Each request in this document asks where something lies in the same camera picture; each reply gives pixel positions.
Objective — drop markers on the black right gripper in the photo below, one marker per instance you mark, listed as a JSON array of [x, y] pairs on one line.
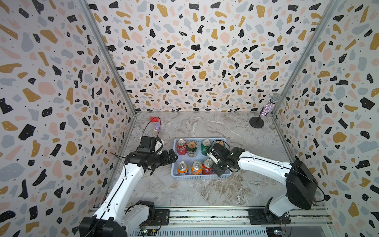
[[216, 171]]

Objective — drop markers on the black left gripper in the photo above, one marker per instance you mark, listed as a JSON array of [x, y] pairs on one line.
[[166, 160]]

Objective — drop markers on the dark green beer can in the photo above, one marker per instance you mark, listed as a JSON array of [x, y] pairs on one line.
[[222, 143]]

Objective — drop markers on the green soda can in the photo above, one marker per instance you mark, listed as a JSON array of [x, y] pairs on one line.
[[205, 145]]

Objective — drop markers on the red soda can front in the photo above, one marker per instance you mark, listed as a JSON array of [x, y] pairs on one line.
[[207, 167]]

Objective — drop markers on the green and cream can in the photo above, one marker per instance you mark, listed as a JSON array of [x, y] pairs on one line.
[[192, 149]]

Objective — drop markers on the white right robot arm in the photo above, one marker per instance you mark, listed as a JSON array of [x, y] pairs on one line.
[[299, 182]]

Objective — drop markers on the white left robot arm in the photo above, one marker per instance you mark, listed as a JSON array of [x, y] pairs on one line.
[[118, 189]]

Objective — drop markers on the light blue plastic basket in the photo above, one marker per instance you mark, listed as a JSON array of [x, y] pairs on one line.
[[199, 157]]

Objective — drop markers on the orange soda can left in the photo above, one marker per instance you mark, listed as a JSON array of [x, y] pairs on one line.
[[182, 168]]

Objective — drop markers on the orange soda can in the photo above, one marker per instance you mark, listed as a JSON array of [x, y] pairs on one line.
[[196, 168], [182, 168]]

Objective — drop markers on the red cola can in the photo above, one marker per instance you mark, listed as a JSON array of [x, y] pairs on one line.
[[181, 147]]

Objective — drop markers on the orange soda can middle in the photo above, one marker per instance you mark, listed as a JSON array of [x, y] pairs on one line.
[[196, 168]]

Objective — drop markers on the black microphone stand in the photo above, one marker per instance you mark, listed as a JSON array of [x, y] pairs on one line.
[[256, 122]]

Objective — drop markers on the glittery purple microphone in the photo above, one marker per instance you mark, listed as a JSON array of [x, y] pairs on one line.
[[270, 105]]

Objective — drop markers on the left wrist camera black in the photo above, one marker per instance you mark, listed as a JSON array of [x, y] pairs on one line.
[[147, 145]]

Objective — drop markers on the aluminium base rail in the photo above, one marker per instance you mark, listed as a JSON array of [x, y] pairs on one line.
[[232, 221]]

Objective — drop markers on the aluminium corner post left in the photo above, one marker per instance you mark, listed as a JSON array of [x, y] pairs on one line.
[[84, 7]]

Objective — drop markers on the aluminium corner post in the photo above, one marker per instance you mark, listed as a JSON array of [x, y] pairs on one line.
[[331, 7], [84, 7]]

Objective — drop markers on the aluminium corner post right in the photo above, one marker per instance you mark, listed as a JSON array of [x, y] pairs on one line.
[[331, 7]]

